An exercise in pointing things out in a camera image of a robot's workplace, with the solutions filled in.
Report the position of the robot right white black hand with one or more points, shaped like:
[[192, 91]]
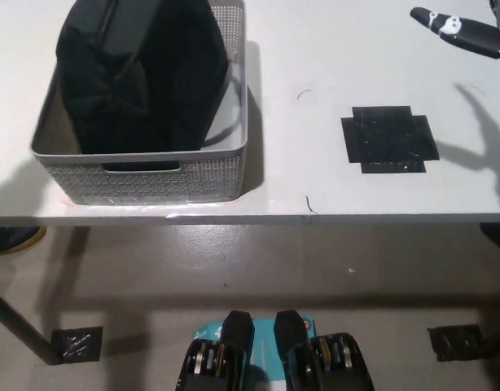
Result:
[[474, 34]]

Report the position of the grey perforated plastic basket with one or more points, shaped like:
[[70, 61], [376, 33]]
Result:
[[152, 179]]

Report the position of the dark object under table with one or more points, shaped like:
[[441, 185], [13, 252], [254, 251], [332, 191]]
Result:
[[498, 234]]

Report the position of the dark green fabric lunch bag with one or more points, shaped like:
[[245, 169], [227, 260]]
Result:
[[140, 81]]

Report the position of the robot left black body block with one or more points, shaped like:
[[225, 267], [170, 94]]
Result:
[[229, 354]]

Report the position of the black shoe with tan sole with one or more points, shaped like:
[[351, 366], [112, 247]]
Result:
[[14, 241]]

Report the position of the clear tape strip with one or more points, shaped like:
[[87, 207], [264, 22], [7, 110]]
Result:
[[152, 208]]

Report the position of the thin curved dark thread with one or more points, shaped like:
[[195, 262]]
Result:
[[303, 93]]

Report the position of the black tape patch on table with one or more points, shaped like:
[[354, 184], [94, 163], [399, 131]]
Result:
[[388, 138]]

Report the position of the dark grey table leg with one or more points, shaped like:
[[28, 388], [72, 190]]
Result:
[[22, 328]]

